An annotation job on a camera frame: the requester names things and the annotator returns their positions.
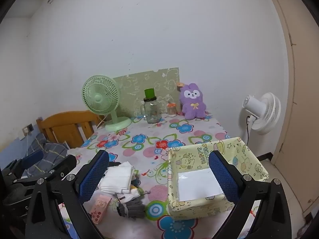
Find pink packet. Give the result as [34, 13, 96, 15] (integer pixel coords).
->
[89, 195, 112, 225]

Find floral tablecloth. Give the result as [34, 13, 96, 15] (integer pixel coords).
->
[58, 112, 262, 239]

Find white card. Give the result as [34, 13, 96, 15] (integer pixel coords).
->
[177, 168, 224, 202]

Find beige wooden door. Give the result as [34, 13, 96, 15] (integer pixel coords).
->
[262, 0, 319, 216]

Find wooden bed headboard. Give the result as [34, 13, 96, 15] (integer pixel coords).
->
[36, 110, 105, 149]

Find small glass jar orange lid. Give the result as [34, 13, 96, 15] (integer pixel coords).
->
[166, 101, 177, 117]

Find white towel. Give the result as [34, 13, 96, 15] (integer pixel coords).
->
[98, 161, 135, 194]

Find yellow cartoon fabric storage box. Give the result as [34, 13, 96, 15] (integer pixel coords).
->
[166, 137, 270, 221]

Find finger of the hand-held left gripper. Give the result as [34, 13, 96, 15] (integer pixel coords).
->
[1, 150, 44, 180]
[17, 155, 77, 183]

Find green white packet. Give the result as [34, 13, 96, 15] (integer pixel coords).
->
[117, 188, 145, 203]

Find white standing fan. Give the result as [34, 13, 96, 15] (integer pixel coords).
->
[240, 92, 282, 135]

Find glass mug jar green lid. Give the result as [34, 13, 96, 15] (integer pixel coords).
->
[140, 88, 161, 124]

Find white charging cable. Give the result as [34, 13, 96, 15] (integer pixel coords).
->
[25, 132, 34, 152]

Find purple plush bunny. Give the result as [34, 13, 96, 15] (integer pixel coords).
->
[176, 82, 208, 120]

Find green desk fan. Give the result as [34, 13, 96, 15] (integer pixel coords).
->
[82, 75, 132, 132]

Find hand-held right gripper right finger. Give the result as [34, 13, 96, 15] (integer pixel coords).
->
[209, 151, 292, 239]

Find green patterned board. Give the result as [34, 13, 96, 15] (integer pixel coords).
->
[113, 67, 180, 117]

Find grey plaid pillow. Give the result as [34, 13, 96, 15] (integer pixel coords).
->
[25, 132, 69, 172]

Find pale fan power cord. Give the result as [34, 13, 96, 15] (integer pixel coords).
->
[97, 115, 110, 130]

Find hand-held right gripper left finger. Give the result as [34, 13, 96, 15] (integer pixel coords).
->
[25, 150, 109, 239]

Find grey knit gloves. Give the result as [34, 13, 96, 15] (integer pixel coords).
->
[117, 199, 145, 220]

